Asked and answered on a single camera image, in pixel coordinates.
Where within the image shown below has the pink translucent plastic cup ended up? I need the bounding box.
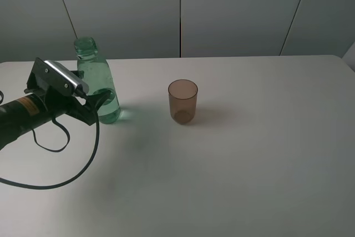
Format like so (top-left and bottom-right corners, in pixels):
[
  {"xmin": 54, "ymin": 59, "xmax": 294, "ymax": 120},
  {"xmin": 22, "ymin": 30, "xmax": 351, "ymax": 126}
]
[{"xmin": 168, "ymin": 79, "xmax": 198, "ymax": 124}]

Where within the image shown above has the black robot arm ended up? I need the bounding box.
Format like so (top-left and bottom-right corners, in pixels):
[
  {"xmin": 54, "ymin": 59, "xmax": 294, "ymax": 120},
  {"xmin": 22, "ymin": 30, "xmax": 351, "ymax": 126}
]
[{"xmin": 1, "ymin": 71, "xmax": 110, "ymax": 148}]

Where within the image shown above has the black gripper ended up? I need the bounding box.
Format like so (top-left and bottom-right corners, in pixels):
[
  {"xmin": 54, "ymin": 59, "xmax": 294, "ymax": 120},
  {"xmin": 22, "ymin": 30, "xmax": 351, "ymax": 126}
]
[{"xmin": 25, "ymin": 70, "xmax": 114, "ymax": 126}]

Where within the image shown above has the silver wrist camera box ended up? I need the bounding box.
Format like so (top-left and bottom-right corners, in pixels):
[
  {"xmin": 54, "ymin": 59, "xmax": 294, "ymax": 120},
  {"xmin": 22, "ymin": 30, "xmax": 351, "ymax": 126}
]
[{"xmin": 26, "ymin": 58, "xmax": 89, "ymax": 97}]

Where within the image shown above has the black camera cable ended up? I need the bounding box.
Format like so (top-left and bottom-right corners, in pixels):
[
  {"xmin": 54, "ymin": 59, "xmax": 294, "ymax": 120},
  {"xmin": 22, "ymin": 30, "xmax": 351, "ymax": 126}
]
[{"xmin": 0, "ymin": 89, "xmax": 100, "ymax": 190}]

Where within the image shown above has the green transparent plastic bottle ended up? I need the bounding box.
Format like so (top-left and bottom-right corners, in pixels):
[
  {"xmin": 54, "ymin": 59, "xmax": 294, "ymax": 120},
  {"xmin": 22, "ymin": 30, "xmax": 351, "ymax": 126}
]
[{"xmin": 74, "ymin": 37, "xmax": 120, "ymax": 124}]

